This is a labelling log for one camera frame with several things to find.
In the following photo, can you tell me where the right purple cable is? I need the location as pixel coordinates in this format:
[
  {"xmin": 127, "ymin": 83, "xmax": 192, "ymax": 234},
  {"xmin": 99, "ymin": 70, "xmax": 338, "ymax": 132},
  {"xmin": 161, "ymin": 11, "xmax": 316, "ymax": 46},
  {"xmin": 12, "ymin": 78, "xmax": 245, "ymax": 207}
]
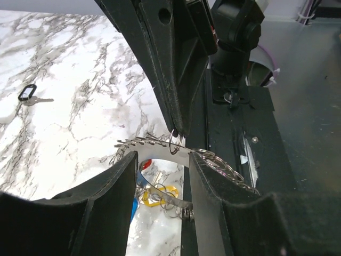
[{"xmin": 257, "ymin": 0, "xmax": 316, "ymax": 87}]

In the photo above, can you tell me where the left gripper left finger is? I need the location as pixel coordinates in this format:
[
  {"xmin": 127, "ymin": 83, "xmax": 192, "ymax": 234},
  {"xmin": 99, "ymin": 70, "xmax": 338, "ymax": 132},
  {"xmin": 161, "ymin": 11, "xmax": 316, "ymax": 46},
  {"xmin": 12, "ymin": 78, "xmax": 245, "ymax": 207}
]
[{"xmin": 1, "ymin": 152, "xmax": 138, "ymax": 255}]

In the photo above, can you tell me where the yellow key tag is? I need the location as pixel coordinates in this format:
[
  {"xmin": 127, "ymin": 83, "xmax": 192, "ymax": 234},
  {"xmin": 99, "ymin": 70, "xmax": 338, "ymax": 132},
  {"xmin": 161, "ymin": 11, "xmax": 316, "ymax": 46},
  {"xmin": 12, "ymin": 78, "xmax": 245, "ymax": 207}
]
[{"xmin": 140, "ymin": 186, "xmax": 179, "ymax": 207}]

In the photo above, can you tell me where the key with black tag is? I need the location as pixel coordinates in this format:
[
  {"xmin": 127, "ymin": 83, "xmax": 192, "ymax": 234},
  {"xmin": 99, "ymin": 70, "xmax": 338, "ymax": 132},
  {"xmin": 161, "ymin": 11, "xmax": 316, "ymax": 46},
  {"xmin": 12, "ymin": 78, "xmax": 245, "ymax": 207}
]
[{"xmin": 18, "ymin": 84, "xmax": 54, "ymax": 106}]

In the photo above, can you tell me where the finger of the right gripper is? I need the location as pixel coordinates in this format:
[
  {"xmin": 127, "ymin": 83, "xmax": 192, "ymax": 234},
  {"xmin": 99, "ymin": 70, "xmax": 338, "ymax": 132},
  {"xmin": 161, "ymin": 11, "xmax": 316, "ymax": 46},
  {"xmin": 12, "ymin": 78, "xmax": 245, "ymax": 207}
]
[{"xmin": 96, "ymin": 1, "xmax": 175, "ymax": 132}]

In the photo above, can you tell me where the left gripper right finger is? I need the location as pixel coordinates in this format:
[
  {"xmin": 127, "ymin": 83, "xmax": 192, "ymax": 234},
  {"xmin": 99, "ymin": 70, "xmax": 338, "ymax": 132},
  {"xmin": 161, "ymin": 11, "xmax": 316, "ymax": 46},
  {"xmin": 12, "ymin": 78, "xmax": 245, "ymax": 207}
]
[{"xmin": 189, "ymin": 153, "xmax": 340, "ymax": 255}]

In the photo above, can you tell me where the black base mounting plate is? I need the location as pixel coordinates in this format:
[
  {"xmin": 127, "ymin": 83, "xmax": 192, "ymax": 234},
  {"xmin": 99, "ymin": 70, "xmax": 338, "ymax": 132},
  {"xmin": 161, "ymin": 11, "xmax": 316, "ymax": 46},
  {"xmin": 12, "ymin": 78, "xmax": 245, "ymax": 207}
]
[{"xmin": 181, "ymin": 70, "xmax": 297, "ymax": 255}]

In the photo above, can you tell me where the blue key tag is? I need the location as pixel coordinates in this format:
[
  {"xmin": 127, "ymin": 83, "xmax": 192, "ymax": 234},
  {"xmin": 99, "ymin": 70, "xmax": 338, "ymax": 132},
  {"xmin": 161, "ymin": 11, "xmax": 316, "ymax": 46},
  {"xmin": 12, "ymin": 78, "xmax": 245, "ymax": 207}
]
[{"xmin": 130, "ymin": 171, "xmax": 146, "ymax": 222}]

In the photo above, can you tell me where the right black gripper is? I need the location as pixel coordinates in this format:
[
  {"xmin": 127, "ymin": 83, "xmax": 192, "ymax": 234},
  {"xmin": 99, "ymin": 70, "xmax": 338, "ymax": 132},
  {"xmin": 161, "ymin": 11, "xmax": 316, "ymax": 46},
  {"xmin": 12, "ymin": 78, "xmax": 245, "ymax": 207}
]
[{"xmin": 139, "ymin": 1, "xmax": 266, "ymax": 136}]

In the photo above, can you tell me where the metal disc with keyrings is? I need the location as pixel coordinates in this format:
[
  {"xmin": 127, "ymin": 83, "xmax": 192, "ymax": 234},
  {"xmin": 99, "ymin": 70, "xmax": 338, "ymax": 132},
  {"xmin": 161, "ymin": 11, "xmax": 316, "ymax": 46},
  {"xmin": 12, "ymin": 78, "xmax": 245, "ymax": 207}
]
[{"xmin": 111, "ymin": 133, "xmax": 259, "ymax": 221}]

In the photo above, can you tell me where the red key tag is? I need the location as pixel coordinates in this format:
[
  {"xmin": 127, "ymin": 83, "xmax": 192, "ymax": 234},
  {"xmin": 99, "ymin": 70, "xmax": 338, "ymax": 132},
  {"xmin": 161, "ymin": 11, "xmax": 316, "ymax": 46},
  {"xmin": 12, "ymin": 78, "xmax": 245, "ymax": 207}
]
[{"xmin": 140, "ymin": 159, "xmax": 152, "ymax": 171}]

